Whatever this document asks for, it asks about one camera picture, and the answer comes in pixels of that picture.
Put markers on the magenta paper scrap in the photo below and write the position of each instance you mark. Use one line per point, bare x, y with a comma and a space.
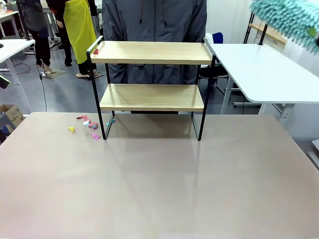
95, 136

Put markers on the teal microfibre duster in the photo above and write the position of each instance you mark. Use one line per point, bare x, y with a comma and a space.
281, 15

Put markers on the small red paper scrap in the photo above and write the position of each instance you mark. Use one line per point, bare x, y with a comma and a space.
93, 123

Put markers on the black tripod stand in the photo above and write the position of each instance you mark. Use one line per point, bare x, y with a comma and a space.
249, 27
263, 35

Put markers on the blue office chair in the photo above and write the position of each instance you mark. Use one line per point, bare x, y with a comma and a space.
217, 38

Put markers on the white background desk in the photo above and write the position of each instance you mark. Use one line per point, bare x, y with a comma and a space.
8, 16

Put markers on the cardboard box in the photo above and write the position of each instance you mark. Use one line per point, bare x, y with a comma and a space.
12, 115

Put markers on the white side table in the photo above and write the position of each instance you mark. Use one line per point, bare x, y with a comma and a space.
261, 72

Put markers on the person in yellow apron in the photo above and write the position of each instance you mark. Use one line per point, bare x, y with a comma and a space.
79, 30

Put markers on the person in dark clothes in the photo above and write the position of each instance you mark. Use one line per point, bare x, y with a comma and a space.
37, 22

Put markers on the person in grey jacket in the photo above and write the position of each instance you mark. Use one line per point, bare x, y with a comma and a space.
154, 27

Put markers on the grey floor mat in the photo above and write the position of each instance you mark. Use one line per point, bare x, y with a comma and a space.
56, 74

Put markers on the teal paper scrap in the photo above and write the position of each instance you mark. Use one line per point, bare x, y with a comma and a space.
111, 122

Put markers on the person in black clothes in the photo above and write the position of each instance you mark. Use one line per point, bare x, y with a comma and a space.
66, 44

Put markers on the yellow paper scrap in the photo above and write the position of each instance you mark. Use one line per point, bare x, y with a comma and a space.
71, 129

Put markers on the light wooden table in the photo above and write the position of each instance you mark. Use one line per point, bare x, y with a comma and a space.
274, 33

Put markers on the two-tier wooden black-frame shelf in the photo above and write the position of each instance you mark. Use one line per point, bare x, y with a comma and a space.
149, 99

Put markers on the red and white paper scrap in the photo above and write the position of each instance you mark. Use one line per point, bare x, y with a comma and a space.
86, 121

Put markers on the white floor base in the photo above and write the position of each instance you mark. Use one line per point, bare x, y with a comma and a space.
314, 154

